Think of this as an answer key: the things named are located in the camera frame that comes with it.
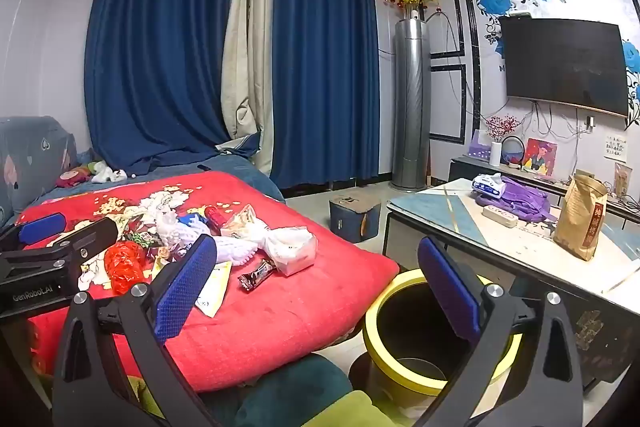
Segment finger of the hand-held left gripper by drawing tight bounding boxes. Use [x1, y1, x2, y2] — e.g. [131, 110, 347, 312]
[47, 217, 119, 280]
[0, 213, 67, 254]

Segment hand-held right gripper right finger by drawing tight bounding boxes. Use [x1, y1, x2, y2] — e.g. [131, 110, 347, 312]
[417, 236, 586, 427]

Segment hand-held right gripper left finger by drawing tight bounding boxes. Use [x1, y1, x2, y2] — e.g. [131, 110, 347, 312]
[52, 234, 218, 427]

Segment yellow and white packet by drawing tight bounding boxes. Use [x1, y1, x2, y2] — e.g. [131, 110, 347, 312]
[192, 261, 234, 319]

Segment yellow-rimmed trash bin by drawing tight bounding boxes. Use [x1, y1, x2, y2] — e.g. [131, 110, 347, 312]
[362, 268, 523, 418]

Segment red crinkled plastic wrapper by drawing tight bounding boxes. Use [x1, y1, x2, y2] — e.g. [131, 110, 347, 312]
[104, 241, 147, 297]

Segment red plush toy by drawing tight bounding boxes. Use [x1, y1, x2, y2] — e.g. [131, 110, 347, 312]
[56, 168, 91, 188]

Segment white plastic bag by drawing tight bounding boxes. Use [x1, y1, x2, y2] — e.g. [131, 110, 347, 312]
[155, 203, 198, 250]

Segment white plush toy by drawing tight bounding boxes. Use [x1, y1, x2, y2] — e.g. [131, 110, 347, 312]
[91, 161, 128, 184]

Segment coffee table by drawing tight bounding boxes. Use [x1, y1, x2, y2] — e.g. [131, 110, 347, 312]
[382, 179, 640, 395]

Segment brown chocolate bar wrapper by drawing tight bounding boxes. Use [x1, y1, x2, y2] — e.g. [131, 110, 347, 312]
[237, 258, 277, 292]

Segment red plastic tube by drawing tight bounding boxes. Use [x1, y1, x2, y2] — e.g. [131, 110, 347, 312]
[204, 205, 229, 236]

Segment clear snack bag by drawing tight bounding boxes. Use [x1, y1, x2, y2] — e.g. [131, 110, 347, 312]
[220, 204, 266, 240]

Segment white power strip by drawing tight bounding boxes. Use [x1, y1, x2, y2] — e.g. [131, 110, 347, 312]
[481, 205, 519, 228]

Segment blue and white tissue pack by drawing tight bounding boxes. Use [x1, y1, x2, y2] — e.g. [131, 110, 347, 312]
[471, 173, 508, 198]

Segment clear bag with tissue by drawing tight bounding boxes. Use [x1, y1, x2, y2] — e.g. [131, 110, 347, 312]
[263, 227, 319, 278]

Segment red floral blanket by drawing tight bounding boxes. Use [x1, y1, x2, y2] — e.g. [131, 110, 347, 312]
[15, 171, 401, 393]

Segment blue square stool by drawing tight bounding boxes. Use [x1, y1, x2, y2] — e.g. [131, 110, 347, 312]
[328, 194, 382, 244]

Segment purple bag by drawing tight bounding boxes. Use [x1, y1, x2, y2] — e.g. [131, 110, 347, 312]
[480, 177, 557, 223]

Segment blue bed sheet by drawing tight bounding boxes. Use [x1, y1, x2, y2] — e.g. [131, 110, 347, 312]
[50, 154, 286, 202]

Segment purple box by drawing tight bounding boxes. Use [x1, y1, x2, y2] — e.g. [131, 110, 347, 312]
[467, 129, 493, 162]

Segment white vase with red flowers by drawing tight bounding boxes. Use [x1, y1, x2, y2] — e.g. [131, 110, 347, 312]
[485, 114, 523, 166]

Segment person's dark teal trousers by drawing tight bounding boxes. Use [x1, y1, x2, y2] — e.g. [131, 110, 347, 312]
[200, 352, 353, 427]

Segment large brown paper bag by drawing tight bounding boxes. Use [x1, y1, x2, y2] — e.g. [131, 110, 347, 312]
[553, 169, 609, 262]

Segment yellow-green jacket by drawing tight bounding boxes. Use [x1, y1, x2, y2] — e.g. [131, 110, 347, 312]
[300, 389, 421, 427]

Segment colourful painting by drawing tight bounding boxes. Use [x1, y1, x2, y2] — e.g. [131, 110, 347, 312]
[521, 138, 558, 178]

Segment silver tower air conditioner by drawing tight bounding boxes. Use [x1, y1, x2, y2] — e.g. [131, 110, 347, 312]
[391, 18, 432, 192]

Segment wide blue curtain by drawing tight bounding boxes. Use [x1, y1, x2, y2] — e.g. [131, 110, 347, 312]
[84, 0, 261, 175]

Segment beige curtain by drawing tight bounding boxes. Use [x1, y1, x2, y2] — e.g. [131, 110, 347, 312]
[220, 0, 278, 178]

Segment narrow blue curtain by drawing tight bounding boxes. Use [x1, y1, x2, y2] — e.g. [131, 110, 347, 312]
[270, 0, 381, 190]

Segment round ring ornament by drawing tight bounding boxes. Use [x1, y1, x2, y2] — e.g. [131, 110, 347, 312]
[501, 136, 526, 170]

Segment white wall note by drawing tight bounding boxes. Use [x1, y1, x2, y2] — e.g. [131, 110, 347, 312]
[604, 134, 628, 162]

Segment wall-mounted black television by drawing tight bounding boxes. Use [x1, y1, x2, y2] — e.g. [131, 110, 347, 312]
[499, 14, 630, 118]

